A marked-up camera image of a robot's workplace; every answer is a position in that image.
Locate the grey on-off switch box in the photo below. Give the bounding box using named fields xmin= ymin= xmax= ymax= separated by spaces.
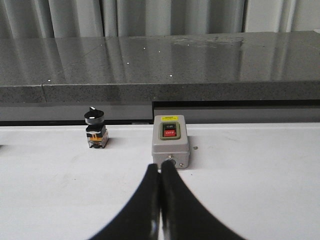
xmin=151 ymin=115 xmax=190 ymax=169

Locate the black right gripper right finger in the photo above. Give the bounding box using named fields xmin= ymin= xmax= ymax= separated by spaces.
xmin=160 ymin=160 xmax=243 ymax=240

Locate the grey granite counter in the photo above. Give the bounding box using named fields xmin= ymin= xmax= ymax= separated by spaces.
xmin=0 ymin=30 xmax=320 ymax=126

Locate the black rotary selector switch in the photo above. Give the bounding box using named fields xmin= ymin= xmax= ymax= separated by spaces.
xmin=84 ymin=106 xmax=109 ymax=148

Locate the grey curtain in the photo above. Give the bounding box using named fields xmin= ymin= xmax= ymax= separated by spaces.
xmin=0 ymin=0 xmax=320 ymax=39

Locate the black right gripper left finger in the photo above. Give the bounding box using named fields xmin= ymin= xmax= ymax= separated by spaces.
xmin=91 ymin=164 xmax=160 ymax=240

